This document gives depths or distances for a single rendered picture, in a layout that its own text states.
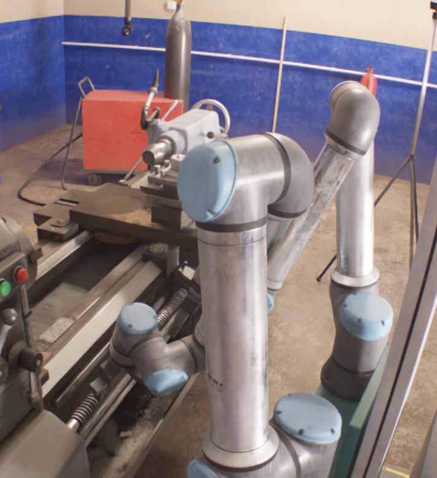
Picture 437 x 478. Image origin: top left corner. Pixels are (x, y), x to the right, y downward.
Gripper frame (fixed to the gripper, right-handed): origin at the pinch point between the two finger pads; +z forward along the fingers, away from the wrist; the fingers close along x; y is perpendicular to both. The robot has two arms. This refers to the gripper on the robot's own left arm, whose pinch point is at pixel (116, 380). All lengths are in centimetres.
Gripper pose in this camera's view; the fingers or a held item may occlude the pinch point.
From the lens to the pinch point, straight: 157.2
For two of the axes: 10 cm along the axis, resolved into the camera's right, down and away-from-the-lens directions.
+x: -6.1, 4.4, -6.6
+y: -7.3, -6.4, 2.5
